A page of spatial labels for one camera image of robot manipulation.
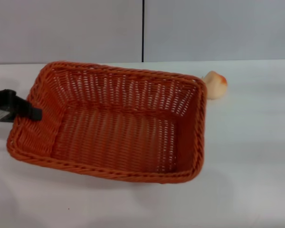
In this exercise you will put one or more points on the orange woven plastic basket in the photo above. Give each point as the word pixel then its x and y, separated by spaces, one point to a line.
pixel 114 140

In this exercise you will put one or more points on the cream peach-shaped toy bun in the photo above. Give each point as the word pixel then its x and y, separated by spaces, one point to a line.
pixel 216 89

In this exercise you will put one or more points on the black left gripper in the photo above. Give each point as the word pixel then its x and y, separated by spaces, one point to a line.
pixel 2 102

